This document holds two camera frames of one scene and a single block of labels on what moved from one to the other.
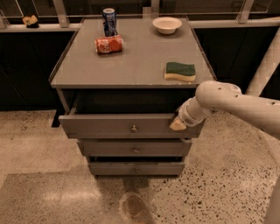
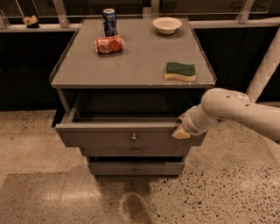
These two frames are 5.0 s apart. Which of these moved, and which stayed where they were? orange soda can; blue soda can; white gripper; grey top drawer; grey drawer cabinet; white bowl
Moved: grey top drawer; white gripper
Stayed: grey drawer cabinet; orange soda can; blue soda can; white bowl
